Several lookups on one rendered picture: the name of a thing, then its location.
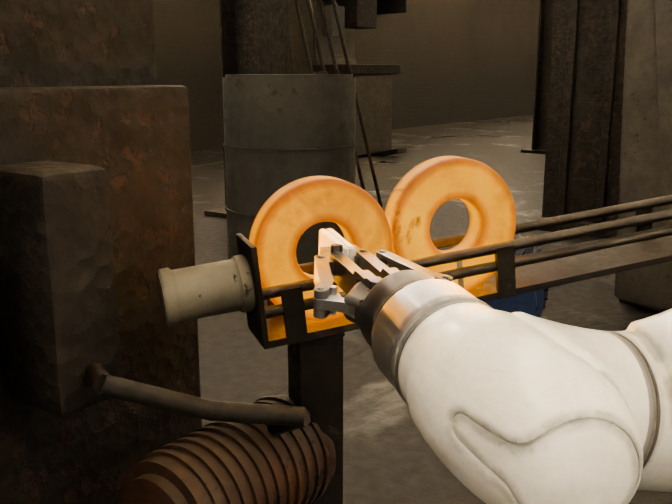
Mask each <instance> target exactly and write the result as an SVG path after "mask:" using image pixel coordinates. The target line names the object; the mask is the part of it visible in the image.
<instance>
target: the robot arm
mask: <svg viewBox="0 0 672 504"><path fill-rule="evenodd" d="M388 264H389V267H388ZM333 281H334V282H335V283H336V284H337V285H338V286H339V287H340V288H341V289H342V290H343V291H344V292H345V293H346V294H347V295H346V296H345V298H343V297H341V295H340V293H337V286H336V285H333ZM314 285H315V288H314V306H313V316H314V317H315V318H318V319H324V318H327V317H328V315H329V314H330V313H331V314H335V313H336V312H343V313H344V316H345V318H346V319H348V320H349V321H351V322H354V323H356V324H358V325H359V327H360V330H361V332H362V334H363V336H364V338H365V340H366V341H367V343H368V344H369V345H370V346H371V348H372V353H373V357H374V360H375V363H376V365H377V367H378V368H379V370H380V371H381V372H382V374H383V375H384V376H385V377H386V378H387V379H388V381H389V382H390V383H391V384H392V385H393V386H394V388H395V389H396V390H397V392H398V394H399V395H400V396H401V398H402V399H403V400H404V401H405V402H406V403H407V404H408V408H409V411H410V414H411V417H412V419H413V421H414V423H415V425H416V427H417V428H418V430H419V431H420V433H421V435H422V436H423V438H424V439H425V441H426V442H427V444H428V445H429V446H430V448H431V449H432V450H433V451H434V453H435V454H436V455H437V457H438V458H439V459H440V460H441V461H442V463H443V464H444V465H445V466H446V467H447V468H448V469H449V470H450V471H451V473H452V474H453V475H454V476H455V477H456V478H457V479H458V480H459V481H460V482H461V483H462V484H463V485H464V486H465V487H467V488H468V489H469V490H470V491H471V492H472V493H473V494H474V495H475V496H477V497H478V498H479V499H480V500H482V501H483V502H484V503H486V504H629V502H630V501H631V499H632V498H633V496H634V495H635V493H636V491H637V490H643V491H660V492H672V309H669V310H666V311H664V312H661V313H658V314H656V315H653V316H650V317H647V318H644V319H641V320H637V321H634V322H632V323H630V325H629V326H628V328H627V329H626V330H625V331H602V330H594V329H587V328H581V327H576V326H571V325H566V324H562V323H558V322H554V321H550V320H547V319H543V318H539V317H536V316H533V315H530V314H527V313H524V312H513V313H509V312H505V311H501V310H495V309H493V308H492V307H491V306H489V305H488V304H487V303H485V302H483V301H481V300H479V299H477V298H476V297H475V296H473V295H472V294H470V293H469V292H468V291H466V290H465V289H463V288H462V287H461V286H459V285H457V284H455V283H453V277H452V276H449V275H445V274H441V273H437V272H433V271H431V270H429V269H426V268H424V267H422V266H420V265H418V264H415V263H413V262H411V261H409V260H407V259H404V258H402V257H400V256H398V255H396V254H394V253H391V252H389V251H387V250H384V249H381V250H377V251H376V254H372V253H371V252H369V251H368V250H366V249H360V248H359V247H357V246H356V245H353V244H350V243H349V242H348V241H346V240H345V239H344V238H343V237H342V236H340V235H339V234H338V233H337V232H336V231H335V230H333V229H332V228H327V230H326V229H320V230H319V247H318V255H316V256H314Z"/></svg>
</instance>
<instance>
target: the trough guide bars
mask: <svg viewBox="0 0 672 504"><path fill-rule="evenodd" d="M669 204H672V195H667V196H662V197H656V198H651V199H646V200H640V201H635V202H630V203H624V204H619V205H614V206H608V207H603V208H598V209H592V210H587V211H582V212H576V213H571V214H565V215H560V216H555V217H549V218H544V219H539V220H533V221H528V222H523V223H517V224H516V230H515V234H518V233H523V232H528V231H534V230H539V229H544V228H549V227H554V226H560V225H565V224H570V223H575V222H581V221H586V220H591V219H596V218H602V217H607V216H612V215H617V214H622V213H628V212H633V211H636V216H633V217H628V218H623V219H617V220H612V221H607V222H602V223H597V224H592V225H586V226H581V227H576V228H571V229H566V230H561V231H555V232H550V233H545V234H540V235H535V236H530V237H524V238H519V239H514V240H509V241H504V242H499V243H493V244H488V245H483V246H478V247H473V248H468V249H462V250H457V251H452V252H447V253H442V254H437V255H431V256H426V257H421V258H416V259H411V260H409V261H411V262H413V263H415V264H418V265H420V266H422V267H424V268H428V267H433V266H438V265H443V264H448V263H453V262H458V261H463V260H468V259H473V258H478V257H483V256H488V255H493V254H495V261H491V262H486V263H481V264H476V265H471V266H466V267H461V268H456V269H451V270H446V271H441V272H437V273H441V274H445V275H449V276H452V277H453V280H457V279H461V278H466V277H471V276H476V275H481V274H486V273H491V272H495V271H496V291H497V292H498V296H499V299H503V298H507V297H512V296H516V277H515V267H520V266H525V265H530V264H534V263H539V262H544V261H549V260H554V259H559V258H564V257H568V256H573V255H578V254H583V253H588V252H593V251H598V250H603V249H607V248H612V247H617V246H622V245H627V244H632V243H637V242H642V241H647V240H652V239H656V238H661V237H666V236H671V235H672V225H670V226H665V227H660V228H655V229H652V223H655V222H660V221H665V220H670V219H672V209H669V210H664V211H659V212H654V213H653V208H654V207H659V206H664V205H669ZM635 226H636V232H635V233H630V234H625V235H620V236H615V237H610V238H605V239H600V240H595V241H590V242H585V243H580V244H575V245H570V246H565V247H560V248H555V249H550V250H545V251H540V252H535V253H530V254H525V255H520V256H515V253H514V250H519V249H524V248H529V247H534V246H539V245H544V244H549V243H554V242H559V241H564V240H569V239H574V238H579V237H584V236H589V235H594V234H599V233H604V232H610V231H615V230H620V229H625V228H630V227H635ZM466 234H467V233H464V234H458V235H453V236H448V237H442V238H437V239H432V242H433V244H434V246H435V247H436V248H437V249H439V248H445V247H450V246H455V245H458V244H459V243H460V242H461V241H462V240H463V239H464V237H465V235H466ZM298 265H299V267H300V268H301V270H302V271H303V272H305V273H308V274H309V273H314V262H309V263H303V264H298ZM314 288H315V285H314V278H312V279H307V280H302V281H297V282H292V283H287V284H281V285H276V286H271V287H266V288H262V292H263V300H266V299H267V305H268V306H267V307H264V308H265V315H266V319H267V318H272V317H277V316H282V315H283V317H284V325H285V333H286V337H287V342H288V345H291V344H296V343H300V342H305V341H308V333H307V324H306V316H305V311H306V310H311V309H313V306H314V297H311V298H306V299H304V298H303V292H307V291H312V290H314ZM276 297H281V301H282V303H281V304H276V305H275V304H274V303H273V302H272V301H271V300H270V299H271V298H276Z"/></svg>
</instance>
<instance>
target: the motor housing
mask: <svg viewBox="0 0 672 504"><path fill-rule="evenodd" d="M252 403H257V404H271V405H286V406H296V405H295V403H294V401H292V400H291V399H290V398H289V395H284V394H280V395H270V396H265V397H262V398H260V399H258V400H256V401H254V402H252ZM335 469H336V451H335V446H334V442H333V441H332V439H331V438H330V437H329V436H327V435H326V434H325V433H323V432H322V431H321V429H320V428H319V426H318V424H317V423H314V422H311V426H309V425H308V426H306V427H303V428H299V429H296V430H293V431H290V432H286V433H283V434H279V435H271V433H270V432H269V431H268V430H267V424H253V423H238V422H223V421H214V422H211V423H209V424H207V425H205V426H204V427H201V428H199V429H197V430H195V431H193V432H191V433H189V434H187V435H185V436H183V437H181V438H179V439H177V440H175V441H173V442H171V443H169V444H167V445H165V446H162V447H160V448H158V449H157V450H155V451H152V452H150V453H148V454H146V455H145V456H143V457H142V458H141V459H140V460H139V462H138V463H137V464H135V465H134V466H133V467H132V468H130V470H129V471H128V472H127V474H126V476H125V478H124V481H123V485H122V492H121V497H120V504H312V503H314V502H315V501H317V500H318V499H319V498H320V497H321V496H322V495H323V493H324V492H325V490H326V488H327V486H328V484H329V483H330V482H331V480H332V479H333V477H334V474H335Z"/></svg>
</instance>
